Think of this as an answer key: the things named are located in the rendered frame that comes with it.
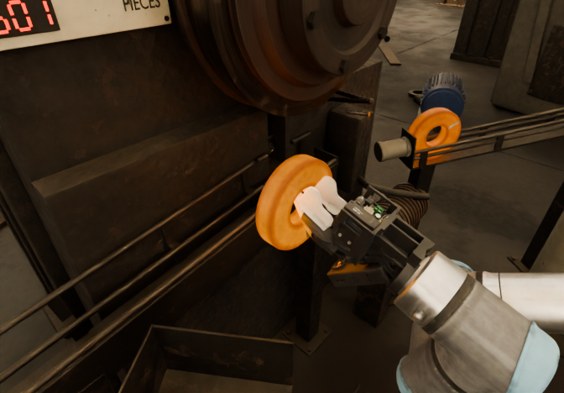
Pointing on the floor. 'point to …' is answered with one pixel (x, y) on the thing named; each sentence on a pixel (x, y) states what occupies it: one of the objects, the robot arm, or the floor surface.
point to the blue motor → (443, 93)
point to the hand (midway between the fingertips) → (297, 193)
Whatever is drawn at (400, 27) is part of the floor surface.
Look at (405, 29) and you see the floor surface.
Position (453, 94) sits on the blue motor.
